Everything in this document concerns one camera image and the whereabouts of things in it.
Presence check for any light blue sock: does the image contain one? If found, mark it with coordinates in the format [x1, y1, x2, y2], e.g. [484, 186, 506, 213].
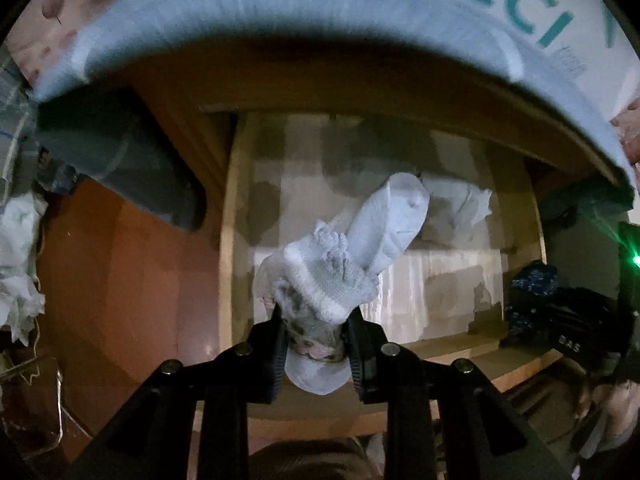
[345, 172, 431, 277]

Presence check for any blue checked cloth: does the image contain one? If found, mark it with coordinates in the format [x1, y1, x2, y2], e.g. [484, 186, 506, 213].
[31, 0, 640, 233]

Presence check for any grey plaid cloth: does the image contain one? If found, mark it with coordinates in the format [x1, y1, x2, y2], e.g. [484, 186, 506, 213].
[0, 55, 41, 201]

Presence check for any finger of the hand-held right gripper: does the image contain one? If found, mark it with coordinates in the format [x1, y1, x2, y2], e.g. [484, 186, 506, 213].
[500, 302, 557, 350]

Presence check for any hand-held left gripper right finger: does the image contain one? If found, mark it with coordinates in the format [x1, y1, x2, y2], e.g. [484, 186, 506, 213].
[344, 309, 571, 480]

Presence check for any person's right hand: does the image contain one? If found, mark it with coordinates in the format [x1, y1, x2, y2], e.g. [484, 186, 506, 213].
[595, 382, 640, 453]

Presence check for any white crumpled fabric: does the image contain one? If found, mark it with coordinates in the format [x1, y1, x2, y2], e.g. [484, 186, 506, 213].
[0, 195, 46, 346]

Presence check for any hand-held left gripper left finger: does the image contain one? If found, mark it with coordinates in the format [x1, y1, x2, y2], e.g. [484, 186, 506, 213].
[65, 304, 290, 480]

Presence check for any wooden drawer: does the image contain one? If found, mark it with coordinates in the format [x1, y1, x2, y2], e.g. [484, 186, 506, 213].
[217, 110, 566, 436]

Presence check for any white crumpled garment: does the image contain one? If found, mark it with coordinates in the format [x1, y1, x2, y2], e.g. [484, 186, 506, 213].
[420, 175, 493, 246]

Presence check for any white shoe box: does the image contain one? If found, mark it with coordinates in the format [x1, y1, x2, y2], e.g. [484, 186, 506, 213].
[245, 0, 640, 123]

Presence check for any leopard print underwear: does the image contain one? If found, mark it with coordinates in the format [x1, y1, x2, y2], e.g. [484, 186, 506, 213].
[272, 280, 351, 363]

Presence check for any dark green mat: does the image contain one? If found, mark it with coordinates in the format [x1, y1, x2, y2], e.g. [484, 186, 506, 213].
[545, 220, 621, 286]

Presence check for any grey sock white cuff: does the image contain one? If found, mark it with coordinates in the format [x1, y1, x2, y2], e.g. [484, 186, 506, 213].
[282, 220, 378, 323]

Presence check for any dark blue patterned garment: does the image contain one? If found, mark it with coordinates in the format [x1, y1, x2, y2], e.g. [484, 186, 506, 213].
[504, 259, 561, 341]

